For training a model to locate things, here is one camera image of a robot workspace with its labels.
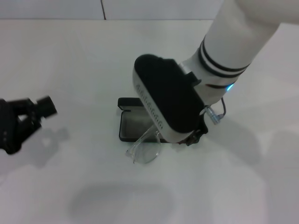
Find right gripper cable with plug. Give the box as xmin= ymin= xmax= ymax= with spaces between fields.
xmin=202 ymin=97 xmax=228 ymax=125

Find white black wrist camera box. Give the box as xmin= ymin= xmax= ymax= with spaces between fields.
xmin=132 ymin=54 xmax=206 ymax=143

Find clear white glasses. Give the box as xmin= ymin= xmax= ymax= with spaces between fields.
xmin=125 ymin=125 xmax=162 ymax=165

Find black glasses case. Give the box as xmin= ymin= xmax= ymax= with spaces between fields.
xmin=117 ymin=97 xmax=170 ymax=143

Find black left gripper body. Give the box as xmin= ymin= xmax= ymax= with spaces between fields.
xmin=0 ymin=98 xmax=34 ymax=155

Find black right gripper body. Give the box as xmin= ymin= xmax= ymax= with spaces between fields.
xmin=178 ymin=113 xmax=209 ymax=147

